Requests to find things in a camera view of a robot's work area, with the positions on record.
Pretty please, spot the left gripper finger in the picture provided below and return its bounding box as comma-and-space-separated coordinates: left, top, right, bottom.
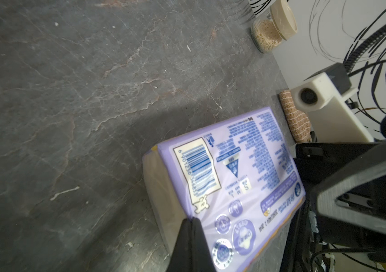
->
166, 218, 216, 272

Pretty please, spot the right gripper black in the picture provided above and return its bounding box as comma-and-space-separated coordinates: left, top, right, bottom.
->
294, 142, 386, 234

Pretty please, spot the purple tissue pack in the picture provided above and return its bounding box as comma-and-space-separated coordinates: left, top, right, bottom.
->
143, 107, 306, 272

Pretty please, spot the beige round jar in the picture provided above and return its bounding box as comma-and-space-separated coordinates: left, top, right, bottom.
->
249, 0, 298, 53

